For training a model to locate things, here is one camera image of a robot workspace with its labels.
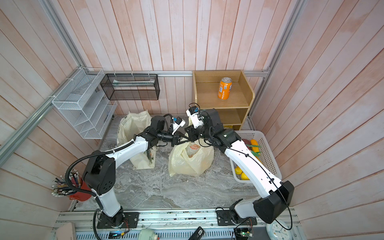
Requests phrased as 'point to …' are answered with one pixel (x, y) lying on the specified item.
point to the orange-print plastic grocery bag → (180, 165)
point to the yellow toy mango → (244, 177)
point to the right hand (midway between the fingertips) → (185, 129)
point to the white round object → (147, 234)
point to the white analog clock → (276, 231)
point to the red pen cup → (60, 188)
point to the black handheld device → (198, 234)
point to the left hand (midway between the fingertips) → (189, 142)
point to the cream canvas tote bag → (130, 125)
